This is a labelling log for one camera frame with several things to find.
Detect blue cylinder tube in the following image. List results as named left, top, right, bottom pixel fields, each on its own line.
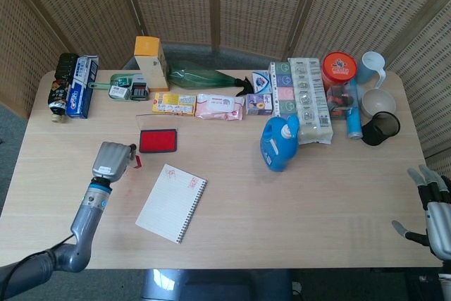
left=344, top=78, right=364, bottom=140

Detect yellow flat box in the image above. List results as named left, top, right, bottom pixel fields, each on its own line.
left=152, top=92, right=197, bottom=117

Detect black date stamper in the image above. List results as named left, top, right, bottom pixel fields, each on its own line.
left=129, top=74, right=149, bottom=101

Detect green plastic spray bottle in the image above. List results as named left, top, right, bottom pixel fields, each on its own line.
left=168, top=61, right=253, bottom=97

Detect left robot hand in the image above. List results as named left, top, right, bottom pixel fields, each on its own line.
left=91, top=141, right=137, bottom=182

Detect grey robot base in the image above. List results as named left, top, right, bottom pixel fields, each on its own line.
left=140, top=268, right=294, bottom=301

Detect black mesh pen cup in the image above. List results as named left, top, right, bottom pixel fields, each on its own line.
left=361, top=111, right=402, bottom=147

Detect beige bowl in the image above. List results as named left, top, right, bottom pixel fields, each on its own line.
left=362, top=88, right=397, bottom=119

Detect clear wrapped sponge pack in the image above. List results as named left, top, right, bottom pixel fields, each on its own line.
left=288, top=56, right=334, bottom=145

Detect blue detergent pump bottle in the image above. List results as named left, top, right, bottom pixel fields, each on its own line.
left=259, top=113, right=301, bottom=173

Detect white blue soap box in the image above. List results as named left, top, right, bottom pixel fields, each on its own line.
left=251, top=70, right=271, bottom=94

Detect dark tea bottle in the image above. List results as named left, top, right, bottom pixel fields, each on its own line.
left=47, top=53, right=80, bottom=123

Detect green plastic scoop tray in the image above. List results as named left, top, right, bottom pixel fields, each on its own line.
left=87, top=73, right=151, bottom=103

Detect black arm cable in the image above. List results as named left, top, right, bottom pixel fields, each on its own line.
left=0, top=235, right=77, bottom=283

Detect multicolour tissue pack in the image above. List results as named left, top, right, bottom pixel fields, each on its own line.
left=269, top=61, right=299, bottom=118

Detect light blue mug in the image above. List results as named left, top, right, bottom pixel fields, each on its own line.
left=357, top=51, right=388, bottom=90

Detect small white green box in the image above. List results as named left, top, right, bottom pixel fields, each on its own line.
left=109, top=85, right=130, bottom=99

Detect orange lid snack jar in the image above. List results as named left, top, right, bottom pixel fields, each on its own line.
left=321, top=51, right=359, bottom=96

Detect tall orange cream box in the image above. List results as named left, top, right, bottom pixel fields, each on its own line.
left=134, top=35, right=170, bottom=92

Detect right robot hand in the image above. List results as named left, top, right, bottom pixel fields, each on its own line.
left=391, top=164, right=451, bottom=263

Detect spiral lined notebook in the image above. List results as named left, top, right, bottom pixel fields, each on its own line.
left=135, top=164, right=208, bottom=245

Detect blue toothpaste box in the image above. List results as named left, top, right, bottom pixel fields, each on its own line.
left=66, top=54, right=100, bottom=119

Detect clear plastic snack box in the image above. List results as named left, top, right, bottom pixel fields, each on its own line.
left=326, top=82, right=355, bottom=121

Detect woven folding screen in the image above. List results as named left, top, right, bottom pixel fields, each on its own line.
left=0, top=0, right=451, bottom=175

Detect pink wet wipes pack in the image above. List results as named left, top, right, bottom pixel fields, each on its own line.
left=194, top=93, right=245, bottom=121

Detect purple soap box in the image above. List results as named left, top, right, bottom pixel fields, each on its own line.
left=245, top=93, right=274, bottom=116

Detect red ink pad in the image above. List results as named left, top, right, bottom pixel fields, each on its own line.
left=136, top=113, right=179, bottom=154

